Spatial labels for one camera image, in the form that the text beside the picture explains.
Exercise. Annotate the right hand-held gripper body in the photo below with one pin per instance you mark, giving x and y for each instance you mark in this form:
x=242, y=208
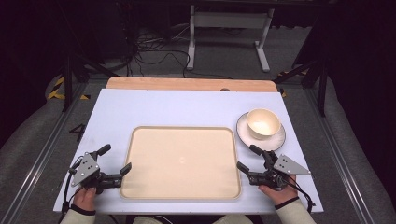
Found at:
x=289, y=166

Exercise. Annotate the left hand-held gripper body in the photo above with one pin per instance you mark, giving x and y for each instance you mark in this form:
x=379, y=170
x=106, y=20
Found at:
x=84, y=169

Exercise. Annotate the person's left hand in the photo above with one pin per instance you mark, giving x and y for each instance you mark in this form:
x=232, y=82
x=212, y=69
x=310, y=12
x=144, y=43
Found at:
x=84, y=199

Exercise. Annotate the person's right hand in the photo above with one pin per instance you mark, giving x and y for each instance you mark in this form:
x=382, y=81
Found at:
x=278, y=195

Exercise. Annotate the white plate with dark rim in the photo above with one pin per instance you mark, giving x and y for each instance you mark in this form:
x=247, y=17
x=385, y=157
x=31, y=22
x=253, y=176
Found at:
x=271, y=143

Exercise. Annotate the cream bowl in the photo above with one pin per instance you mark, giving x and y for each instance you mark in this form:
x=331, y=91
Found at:
x=263, y=123

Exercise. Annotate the person's right leg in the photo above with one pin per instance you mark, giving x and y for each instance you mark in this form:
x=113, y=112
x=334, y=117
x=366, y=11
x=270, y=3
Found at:
x=233, y=219

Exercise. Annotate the beige rectangular tray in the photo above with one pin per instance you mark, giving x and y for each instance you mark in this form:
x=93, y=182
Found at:
x=182, y=163

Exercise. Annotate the yellow black hazard tape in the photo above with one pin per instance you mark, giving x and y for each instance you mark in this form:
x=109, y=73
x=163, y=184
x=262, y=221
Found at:
x=56, y=91
x=282, y=92

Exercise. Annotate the black metal stand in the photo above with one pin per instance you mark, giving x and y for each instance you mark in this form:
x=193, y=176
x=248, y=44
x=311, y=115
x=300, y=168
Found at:
x=67, y=81
x=322, y=84

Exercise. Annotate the white table mat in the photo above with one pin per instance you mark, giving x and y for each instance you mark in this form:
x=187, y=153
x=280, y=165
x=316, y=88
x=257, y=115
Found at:
x=174, y=107

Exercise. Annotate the wooden table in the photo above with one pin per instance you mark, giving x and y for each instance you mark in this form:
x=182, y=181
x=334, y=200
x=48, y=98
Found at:
x=186, y=84

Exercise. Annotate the white metal stand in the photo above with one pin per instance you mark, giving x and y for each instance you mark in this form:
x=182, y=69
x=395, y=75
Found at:
x=229, y=20

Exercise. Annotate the aluminium floor rail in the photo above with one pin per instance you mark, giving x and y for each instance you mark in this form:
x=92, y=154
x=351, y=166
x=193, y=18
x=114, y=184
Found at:
x=336, y=146
x=46, y=149

